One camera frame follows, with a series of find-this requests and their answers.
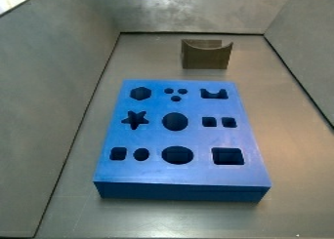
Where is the black curved fixture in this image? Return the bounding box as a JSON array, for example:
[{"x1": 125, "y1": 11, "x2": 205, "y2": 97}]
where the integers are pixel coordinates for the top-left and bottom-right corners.
[{"x1": 182, "y1": 39, "x2": 234, "y2": 69}]

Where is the blue shape-sorter block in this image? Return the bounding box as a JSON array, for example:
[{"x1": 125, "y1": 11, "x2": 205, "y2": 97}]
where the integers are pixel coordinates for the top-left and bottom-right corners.
[{"x1": 93, "y1": 80, "x2": 272, "y2": 202}]

